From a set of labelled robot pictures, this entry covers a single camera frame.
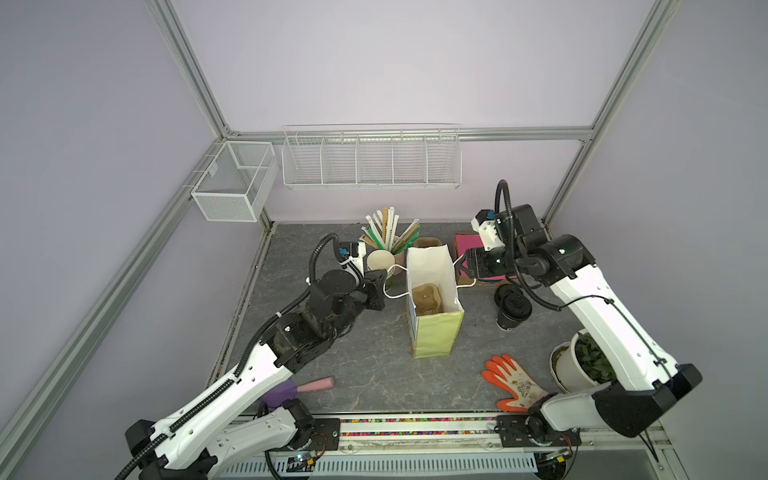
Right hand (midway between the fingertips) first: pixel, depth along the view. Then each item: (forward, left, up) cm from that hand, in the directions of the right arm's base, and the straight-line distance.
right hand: (469, 264), depth 72 cm
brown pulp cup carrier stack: (+28, +7, -24) cm, 38 cm away
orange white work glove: (-16, -12, -28) cm, 34 cm away
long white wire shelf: (+43, +26, +2) cm, 51 cm away
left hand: (-6, +20, +3) cm, 21 cm away
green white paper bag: (-13, +9, -11) cm, 19 cm away
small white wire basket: (+38, +73, -4) cm, 82 cm away
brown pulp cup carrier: (+6, +8, -27) cm, 28 cm away
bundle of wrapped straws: (+25, +23, -14) cm, 37 cm away
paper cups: (+13, +24, -16) cm, 31 cm away
